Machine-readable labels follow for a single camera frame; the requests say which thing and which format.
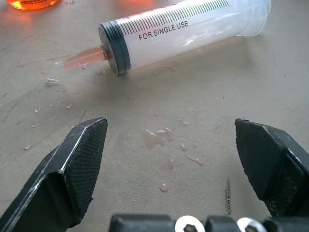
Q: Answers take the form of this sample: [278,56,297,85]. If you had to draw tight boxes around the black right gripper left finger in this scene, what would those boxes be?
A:
[0,116,108,232]

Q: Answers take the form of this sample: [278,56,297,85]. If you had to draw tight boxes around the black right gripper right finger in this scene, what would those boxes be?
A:
[235,117,309,218]

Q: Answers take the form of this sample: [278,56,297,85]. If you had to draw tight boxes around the large clear plastic syringe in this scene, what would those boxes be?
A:
[55,0,272,77]

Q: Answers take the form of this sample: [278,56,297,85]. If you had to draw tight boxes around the container of orange liquid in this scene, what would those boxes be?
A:
[5,0,59,11]

